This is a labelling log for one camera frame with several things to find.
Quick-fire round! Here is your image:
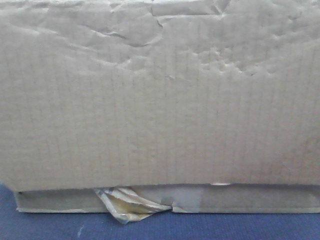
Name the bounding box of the blue fabric mat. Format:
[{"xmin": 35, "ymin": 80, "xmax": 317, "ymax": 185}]
[{"xmin": 0, "ymin": 186, "xmax": 320, "ymax": 240}]

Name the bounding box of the brown cardboard box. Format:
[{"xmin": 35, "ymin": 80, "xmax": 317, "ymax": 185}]
[{"xmin": 0, "ymin": 0, "xmax": 320, "ymax": 224}]

